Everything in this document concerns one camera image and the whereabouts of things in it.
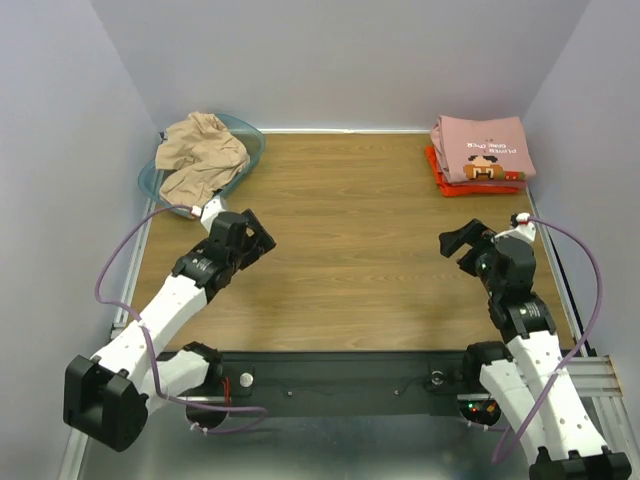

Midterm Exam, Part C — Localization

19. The beige t shirt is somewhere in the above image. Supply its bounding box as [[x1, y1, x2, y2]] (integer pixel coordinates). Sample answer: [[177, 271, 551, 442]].
[[155, 112, 250, 207]]

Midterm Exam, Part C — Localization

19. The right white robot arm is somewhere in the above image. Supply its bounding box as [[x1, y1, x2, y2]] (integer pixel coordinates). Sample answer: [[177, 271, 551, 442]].
[[438, 213, 632, 479]]

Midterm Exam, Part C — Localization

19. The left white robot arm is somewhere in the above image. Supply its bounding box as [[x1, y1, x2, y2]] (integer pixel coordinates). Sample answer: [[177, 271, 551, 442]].
[[62, 204, 276, 452]]

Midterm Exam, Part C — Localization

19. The red folded t shirt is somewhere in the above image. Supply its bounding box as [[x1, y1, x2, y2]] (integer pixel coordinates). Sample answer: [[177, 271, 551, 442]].
[[425, 146, 526, 198]]

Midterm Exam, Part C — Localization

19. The pink folded t shirt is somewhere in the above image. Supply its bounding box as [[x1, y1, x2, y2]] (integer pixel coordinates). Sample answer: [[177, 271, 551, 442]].
[[431, 115, 536, 185]]

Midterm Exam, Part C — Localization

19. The teal plastic bin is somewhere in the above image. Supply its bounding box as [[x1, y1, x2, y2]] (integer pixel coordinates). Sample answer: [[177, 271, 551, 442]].
[[138, 114, 266, 207]]

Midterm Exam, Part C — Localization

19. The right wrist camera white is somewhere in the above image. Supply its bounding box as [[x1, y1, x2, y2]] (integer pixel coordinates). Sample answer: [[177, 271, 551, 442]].
[[507, 212, 537, 244]]

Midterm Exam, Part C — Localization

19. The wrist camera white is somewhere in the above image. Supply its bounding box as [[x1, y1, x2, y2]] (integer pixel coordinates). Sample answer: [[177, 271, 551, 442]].
[[190, 195, 227, 222], [507, 212, 537, 244]]

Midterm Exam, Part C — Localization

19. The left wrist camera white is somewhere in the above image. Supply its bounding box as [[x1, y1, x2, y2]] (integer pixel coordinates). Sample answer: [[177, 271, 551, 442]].
[[190, 195, 227, 222]]

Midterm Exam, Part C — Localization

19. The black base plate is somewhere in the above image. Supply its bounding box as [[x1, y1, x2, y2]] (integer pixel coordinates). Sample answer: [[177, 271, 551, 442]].
[[189, 350, 489, 417]]

